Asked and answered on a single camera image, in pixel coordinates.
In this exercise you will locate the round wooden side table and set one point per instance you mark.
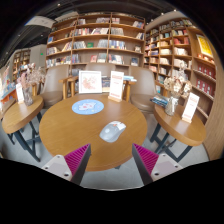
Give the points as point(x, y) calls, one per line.
point(21, 115)
point(180, 128)

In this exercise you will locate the white framed floral picture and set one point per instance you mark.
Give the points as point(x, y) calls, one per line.
point(90, 82)

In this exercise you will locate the tall wooden bookshelf with books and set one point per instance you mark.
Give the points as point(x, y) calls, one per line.
point(180, 50)

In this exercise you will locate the grey computer mouse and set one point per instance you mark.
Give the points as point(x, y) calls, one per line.
point(111, 132)

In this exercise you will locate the distant wooden bookshelf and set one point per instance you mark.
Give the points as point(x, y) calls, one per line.
point(20, 63)

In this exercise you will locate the wide wooden bookshelf with books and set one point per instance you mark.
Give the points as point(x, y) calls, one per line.
point(96, 40)

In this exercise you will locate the orange book display stand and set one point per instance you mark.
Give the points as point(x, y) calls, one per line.
point(6, 93)

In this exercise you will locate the white sign with wooden base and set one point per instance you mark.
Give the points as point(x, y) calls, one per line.
point(116, 85)

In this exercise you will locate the stack of blue books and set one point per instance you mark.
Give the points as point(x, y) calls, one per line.
point(159, 101)

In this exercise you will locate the glass vase with dried flowers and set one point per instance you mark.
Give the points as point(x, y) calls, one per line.
point(173, 100)
point(29, 90)

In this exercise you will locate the white hanging ceiling panel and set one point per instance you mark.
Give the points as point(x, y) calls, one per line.
point(40, 21)

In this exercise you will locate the small white table sign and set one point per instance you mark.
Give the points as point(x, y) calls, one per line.
point(190, 106)
point(19, 92)

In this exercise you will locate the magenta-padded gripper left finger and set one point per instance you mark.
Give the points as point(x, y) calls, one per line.
point(76, 160)

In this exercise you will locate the round light blue mouse pad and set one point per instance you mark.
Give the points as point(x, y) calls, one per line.
point(87, 107)

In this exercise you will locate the dark cover book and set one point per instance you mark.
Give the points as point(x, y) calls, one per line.
point(106, 84)

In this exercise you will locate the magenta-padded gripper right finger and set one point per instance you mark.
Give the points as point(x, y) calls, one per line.
point(146, 160)

